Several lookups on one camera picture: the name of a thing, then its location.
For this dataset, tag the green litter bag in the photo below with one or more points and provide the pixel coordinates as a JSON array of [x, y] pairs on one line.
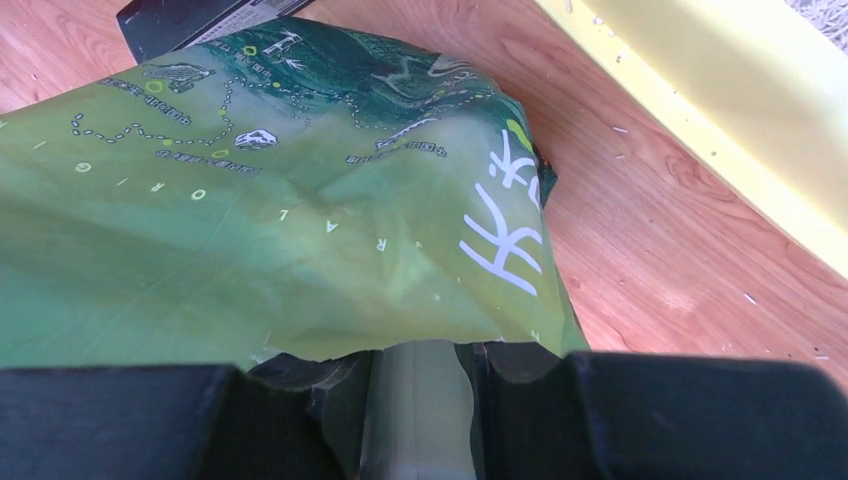
[[295, 188]]

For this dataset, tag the dark brown box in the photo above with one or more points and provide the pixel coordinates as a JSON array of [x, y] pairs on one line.
[[152, 28]]

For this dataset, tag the yellow litter box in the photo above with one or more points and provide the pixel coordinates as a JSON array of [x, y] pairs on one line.
[[751, 88]]

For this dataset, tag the clear plastic scoop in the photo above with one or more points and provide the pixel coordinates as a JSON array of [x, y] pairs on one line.
[[419, 414]]

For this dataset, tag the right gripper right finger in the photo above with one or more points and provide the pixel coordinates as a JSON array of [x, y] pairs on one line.
[[606, 415]]

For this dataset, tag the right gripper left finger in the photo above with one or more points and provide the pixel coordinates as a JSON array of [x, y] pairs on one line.
[[287, 418]]

